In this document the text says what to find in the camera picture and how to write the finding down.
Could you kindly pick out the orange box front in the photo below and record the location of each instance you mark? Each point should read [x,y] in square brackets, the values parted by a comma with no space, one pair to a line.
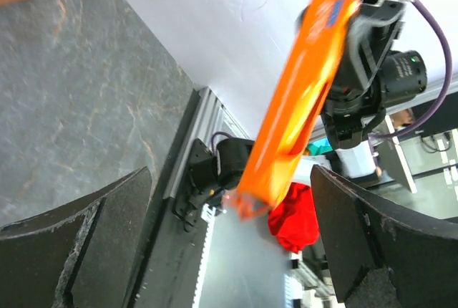
[295,106]

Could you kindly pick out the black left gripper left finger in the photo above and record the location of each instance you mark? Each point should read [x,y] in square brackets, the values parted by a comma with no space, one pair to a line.
[85,253]

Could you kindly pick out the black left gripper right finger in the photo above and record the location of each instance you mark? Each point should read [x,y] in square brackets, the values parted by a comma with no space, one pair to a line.
[379,253]

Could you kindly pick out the aluminium cable duct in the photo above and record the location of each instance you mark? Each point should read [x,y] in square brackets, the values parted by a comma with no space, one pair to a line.
[208,215]

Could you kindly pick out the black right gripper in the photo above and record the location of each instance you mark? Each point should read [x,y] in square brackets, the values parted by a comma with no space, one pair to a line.
[340,48]

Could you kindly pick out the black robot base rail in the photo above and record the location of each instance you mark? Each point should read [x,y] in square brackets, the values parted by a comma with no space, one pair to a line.
[209,162]

